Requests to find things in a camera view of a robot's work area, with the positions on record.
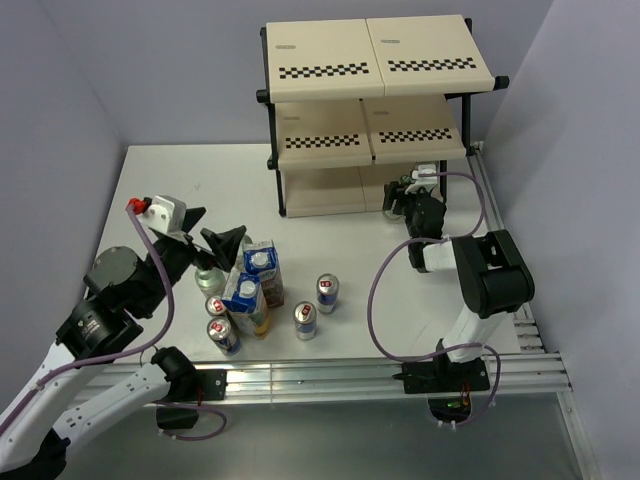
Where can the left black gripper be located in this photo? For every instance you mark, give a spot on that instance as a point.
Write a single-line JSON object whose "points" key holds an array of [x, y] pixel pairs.
{"points": [[224, 245]]}

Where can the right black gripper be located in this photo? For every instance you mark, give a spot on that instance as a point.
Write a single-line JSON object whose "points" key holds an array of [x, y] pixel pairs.
{"points": [[395, 190]]}

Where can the clear bottle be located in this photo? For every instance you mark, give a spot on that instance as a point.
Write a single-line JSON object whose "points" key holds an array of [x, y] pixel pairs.
{"points": [[246, 241], [210, 282]]}

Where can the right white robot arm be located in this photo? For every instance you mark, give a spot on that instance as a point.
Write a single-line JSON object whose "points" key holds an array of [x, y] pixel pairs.
{"points": [[493, 276]]}

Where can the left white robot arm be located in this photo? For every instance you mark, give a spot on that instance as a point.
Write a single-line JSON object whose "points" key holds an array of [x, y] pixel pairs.
{"points": [[41, 429]]}

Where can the beige three-tier shelf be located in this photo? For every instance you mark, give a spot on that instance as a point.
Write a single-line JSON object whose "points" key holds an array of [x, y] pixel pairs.
{"points": [[354, 103]]}

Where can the blue carton maroon side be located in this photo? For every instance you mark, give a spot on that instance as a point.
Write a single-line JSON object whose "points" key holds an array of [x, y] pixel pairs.
{"points": [[261, 259]]}

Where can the energy drink can hidden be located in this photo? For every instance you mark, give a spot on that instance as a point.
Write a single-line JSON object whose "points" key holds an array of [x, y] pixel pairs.
{"points": [[216, 308]]}

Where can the blue carton yellow side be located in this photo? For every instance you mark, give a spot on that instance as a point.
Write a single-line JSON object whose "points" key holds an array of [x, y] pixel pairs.
{"points": [[245, 300]]}

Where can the energy drink can front-left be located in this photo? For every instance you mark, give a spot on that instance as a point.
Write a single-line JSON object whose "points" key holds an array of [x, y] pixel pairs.
{"points": [[222, 333]]}

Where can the energy drink can right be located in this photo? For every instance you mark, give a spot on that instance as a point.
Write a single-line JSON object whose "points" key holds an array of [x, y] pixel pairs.
{"points": [[327, 290]]}

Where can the energy drink can centre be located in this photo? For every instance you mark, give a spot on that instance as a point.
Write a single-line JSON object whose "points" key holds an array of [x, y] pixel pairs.
{"points": [[305, 320]]}

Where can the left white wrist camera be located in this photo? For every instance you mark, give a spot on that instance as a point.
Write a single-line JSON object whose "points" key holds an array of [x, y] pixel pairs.
{"points": [[162, 214]]}

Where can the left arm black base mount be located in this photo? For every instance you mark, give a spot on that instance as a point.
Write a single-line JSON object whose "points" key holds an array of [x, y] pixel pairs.
{"points": [[205, 385]]}

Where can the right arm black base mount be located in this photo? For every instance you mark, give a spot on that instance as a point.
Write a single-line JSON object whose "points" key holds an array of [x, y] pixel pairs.
{"points": [[441, 375]]}

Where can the aluminium side rail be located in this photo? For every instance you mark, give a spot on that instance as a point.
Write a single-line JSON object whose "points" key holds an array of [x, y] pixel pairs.
{"points": [[531, 342]]}

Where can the aluminium front rail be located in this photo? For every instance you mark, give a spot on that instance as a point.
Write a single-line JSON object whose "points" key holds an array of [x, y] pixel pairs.
{"points": [[322, 381]]}

